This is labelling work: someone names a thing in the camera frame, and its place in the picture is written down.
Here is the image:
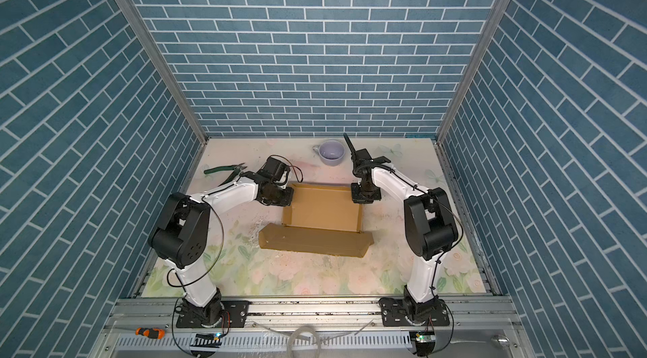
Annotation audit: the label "brown cardboard box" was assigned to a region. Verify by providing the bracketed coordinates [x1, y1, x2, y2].
[259, 183, 374, 258]

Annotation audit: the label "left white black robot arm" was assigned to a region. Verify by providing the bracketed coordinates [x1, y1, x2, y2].
[148, 155, 303, 328]

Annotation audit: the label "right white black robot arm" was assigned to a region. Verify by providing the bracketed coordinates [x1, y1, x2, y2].
[350, 149, 461, 324]

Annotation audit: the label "lavender ceramic cup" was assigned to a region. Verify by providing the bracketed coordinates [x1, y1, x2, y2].
[313, 140, 345, 166]

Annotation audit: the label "clear plastic tube loop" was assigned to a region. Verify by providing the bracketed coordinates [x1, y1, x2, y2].
[286, 325, 323, 358]

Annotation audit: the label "orange black screwdriver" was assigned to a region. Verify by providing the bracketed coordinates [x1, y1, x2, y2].
[135, 328, 165, 339]

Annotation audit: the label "green handled pliers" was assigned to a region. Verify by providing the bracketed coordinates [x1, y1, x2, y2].
[203, 163, 247, 186]

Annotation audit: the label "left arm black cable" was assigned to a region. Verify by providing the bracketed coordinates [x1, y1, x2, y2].
[166, 198, 226, 289]

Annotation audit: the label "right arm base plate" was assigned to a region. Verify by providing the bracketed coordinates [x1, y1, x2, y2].
[378, 297, 451, 327]

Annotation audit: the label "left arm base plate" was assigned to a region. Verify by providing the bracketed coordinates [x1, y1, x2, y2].
[174, 300, 250, 330]

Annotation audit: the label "white slotted cable duct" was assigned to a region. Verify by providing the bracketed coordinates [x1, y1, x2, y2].
[115, 331, 413, 352]

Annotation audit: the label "aluminium mounting rail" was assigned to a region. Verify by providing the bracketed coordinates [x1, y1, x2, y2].
[104, 294, 522, 331]

